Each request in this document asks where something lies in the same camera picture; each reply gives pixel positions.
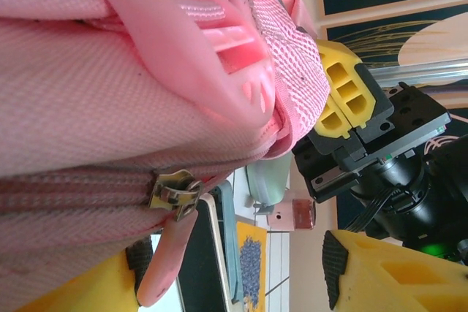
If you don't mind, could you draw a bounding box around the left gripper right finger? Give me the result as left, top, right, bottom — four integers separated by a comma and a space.
321, 229, 468, 312

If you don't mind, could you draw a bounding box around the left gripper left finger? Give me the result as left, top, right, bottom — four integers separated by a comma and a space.
21, 235, 154, 312

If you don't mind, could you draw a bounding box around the green pencil case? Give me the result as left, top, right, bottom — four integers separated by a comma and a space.
246, 151, 290, 213

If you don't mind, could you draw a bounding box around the pink cube sharpener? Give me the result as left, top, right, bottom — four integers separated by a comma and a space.
265, 197, 316, 233

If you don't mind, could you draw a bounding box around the black tablet grey cover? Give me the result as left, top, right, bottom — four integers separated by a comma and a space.
175, 180, 243, 312

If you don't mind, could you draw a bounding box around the yellow book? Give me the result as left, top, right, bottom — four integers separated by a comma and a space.
235, 219, 270, 312

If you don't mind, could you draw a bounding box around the pink school backpack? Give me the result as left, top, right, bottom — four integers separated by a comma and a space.
0, 0, 332, 312

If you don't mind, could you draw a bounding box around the right aluminium corner post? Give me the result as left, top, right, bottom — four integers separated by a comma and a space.
369, 60, 468, 85

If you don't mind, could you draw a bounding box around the black ribbon cable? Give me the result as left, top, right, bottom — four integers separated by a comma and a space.
343, 187, 403, 233

